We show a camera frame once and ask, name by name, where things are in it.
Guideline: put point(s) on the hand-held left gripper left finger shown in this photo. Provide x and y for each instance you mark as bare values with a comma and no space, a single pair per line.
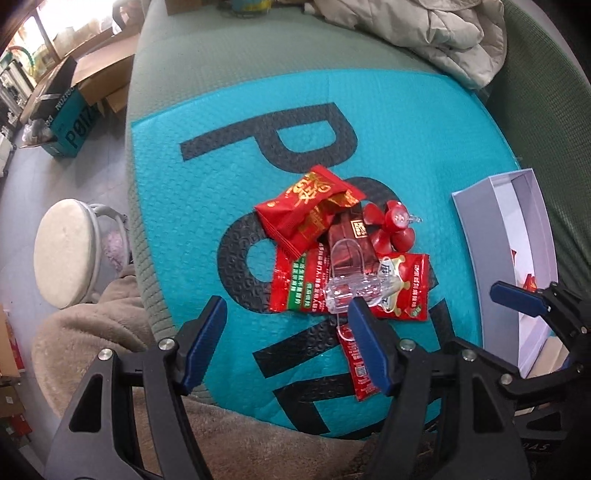
203,350

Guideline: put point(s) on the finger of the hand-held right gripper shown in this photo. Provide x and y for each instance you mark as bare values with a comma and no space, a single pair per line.
517,297
503,369

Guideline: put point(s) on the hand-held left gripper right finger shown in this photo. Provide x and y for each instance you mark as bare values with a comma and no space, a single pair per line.
374,355

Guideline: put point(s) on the red ketchup sachet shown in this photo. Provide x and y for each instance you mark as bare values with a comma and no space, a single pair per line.
353,364

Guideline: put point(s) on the clear plastic clip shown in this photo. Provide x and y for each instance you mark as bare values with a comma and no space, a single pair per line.
351,290

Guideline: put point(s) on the red packet with cartoon print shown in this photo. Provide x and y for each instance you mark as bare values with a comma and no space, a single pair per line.
411,286

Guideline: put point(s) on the white cardboard box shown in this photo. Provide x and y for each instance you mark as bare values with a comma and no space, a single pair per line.
480,221

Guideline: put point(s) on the dark brown snack packet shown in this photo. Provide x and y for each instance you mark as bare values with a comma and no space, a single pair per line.
353,230

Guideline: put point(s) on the bundle of red jelly cups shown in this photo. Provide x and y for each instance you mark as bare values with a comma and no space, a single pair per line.
397,221

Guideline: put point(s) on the red packet with gold print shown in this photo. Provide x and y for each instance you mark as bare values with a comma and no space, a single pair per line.
295,207

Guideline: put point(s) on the small red sachet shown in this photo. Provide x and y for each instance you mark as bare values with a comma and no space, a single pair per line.
531,282

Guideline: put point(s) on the beige fluffy blanket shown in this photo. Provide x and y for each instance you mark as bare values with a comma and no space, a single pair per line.
92,332

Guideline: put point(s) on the pink plastic bag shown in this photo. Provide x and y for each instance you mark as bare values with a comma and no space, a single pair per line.
115,249

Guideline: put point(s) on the round white stool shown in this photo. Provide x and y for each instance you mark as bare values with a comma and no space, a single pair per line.
64,249

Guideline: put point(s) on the stacked cartons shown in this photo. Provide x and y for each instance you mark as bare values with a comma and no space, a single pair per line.
14,369

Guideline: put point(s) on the teal cardboard box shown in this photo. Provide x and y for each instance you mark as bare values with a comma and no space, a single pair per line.
69,134

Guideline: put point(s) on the beige padded jacket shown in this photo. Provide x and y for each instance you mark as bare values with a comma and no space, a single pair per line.
443,41

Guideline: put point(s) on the brown cardboard box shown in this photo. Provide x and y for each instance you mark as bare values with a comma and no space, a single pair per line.
101,69

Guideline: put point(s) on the green quilted sofa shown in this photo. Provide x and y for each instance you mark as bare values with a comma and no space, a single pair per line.
231,50

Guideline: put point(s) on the cluttered shelf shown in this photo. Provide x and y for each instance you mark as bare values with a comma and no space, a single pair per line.
14,92

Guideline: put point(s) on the small brown carton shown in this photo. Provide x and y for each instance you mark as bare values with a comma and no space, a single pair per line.
189,5

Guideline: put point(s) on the teal and yellow tin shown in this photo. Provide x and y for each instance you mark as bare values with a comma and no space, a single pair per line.
251,5

